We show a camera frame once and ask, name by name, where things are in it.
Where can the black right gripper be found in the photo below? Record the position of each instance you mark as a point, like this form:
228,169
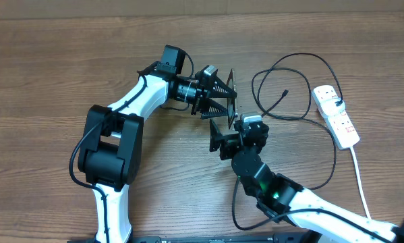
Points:
228,143

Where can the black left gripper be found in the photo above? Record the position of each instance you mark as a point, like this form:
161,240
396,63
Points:
204,102

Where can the black Galaxy flip phone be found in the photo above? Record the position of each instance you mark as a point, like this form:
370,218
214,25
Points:
231,104

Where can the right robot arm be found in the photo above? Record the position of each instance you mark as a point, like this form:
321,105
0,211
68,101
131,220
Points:
282,199

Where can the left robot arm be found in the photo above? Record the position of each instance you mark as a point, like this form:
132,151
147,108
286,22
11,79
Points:
110,151

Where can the white charger plug adapter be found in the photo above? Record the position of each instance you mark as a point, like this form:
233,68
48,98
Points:
331,107

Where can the white power strip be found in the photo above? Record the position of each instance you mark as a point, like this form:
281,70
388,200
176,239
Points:
341,127

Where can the brown cardboard backdrop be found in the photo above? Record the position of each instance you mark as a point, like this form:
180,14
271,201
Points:
48,9

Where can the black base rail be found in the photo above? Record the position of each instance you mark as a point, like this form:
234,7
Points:
290,237

